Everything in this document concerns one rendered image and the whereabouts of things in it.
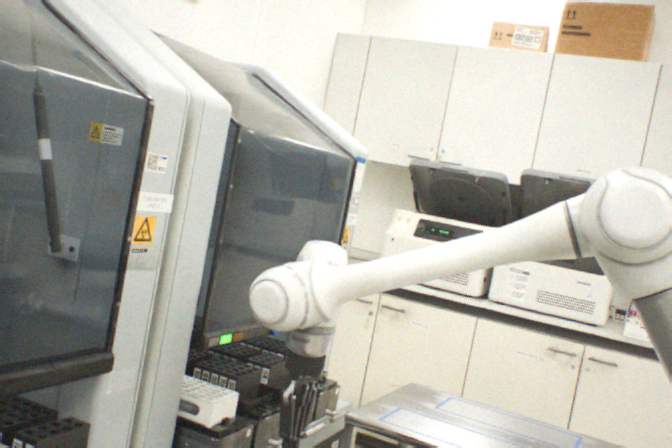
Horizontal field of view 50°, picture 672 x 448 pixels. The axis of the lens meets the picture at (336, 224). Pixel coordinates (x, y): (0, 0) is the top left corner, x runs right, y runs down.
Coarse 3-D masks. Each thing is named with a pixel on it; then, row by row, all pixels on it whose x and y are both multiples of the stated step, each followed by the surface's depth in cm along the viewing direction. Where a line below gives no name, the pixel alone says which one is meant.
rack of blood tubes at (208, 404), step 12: (192, 384) 151; (204, 384) 152; (192, 396) 142; (204, 396) 144; (216, 396) 145; (228, 396) 146; (180, 408) 151; (192, 408) 152; (204, 408) 141; (216, 408) 142; (228, 408) 146; (192, 420) 142; (204, 420) 141; (216, 420) 143
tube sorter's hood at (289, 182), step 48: (192, 48) 175; (240, 96) 163; (240, 144) 139; (288, 144) 156; (336, 144) 192; (240, 192) 142; (288, 192) 161; (336, 192) 184; (240, 240) 146; (288, 240) 165; (336, 240) 190; (240, 288) 149; (192, 336) 140
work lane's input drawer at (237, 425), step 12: (180, 420) 142; (228, 420) 145; (240, 420) 148; (180, 432) 141; (192, 432) 140; (204, 432) 140; (216, 432) 139; (228, 432) 142; (240, 432) 145; (252, 432) 150; (180, 444) 141; (192, 444) 140; (204, 444) 139; (216, 444) 138; (228, 444) 141; (240, 444) 146
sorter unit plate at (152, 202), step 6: (144, 192) 118; (150, 192) 119; (138, 198) 117; (144, 198) 118; (150, 198) 119; (156, 198) 121; (162, 198) 122; (168, 198) 124; (138, 204) 117; (144, 204) 118; (150, 204) 120; (156, 204) 121; (162, 204) 123; (168, 204) 124; (138, 210) 117; (144, 210) 118; (150, 210) 120; (156, 210) 121; (162, 210) 123; (168, 210) 124
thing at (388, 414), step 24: (408, 384) 200; (360, 408) 170; (384, 408) 174; (408, 408) 177; (432, 408) 181; (456, 408) 185; (480, 408) 190; (384, 432) 159; (408, 432) 159; (432, 432) 162; (456, 432) 166; (480, 432) 169; (504, 432) 172; (528, 432) 176; (552, 432) 180; (576, 432) 184
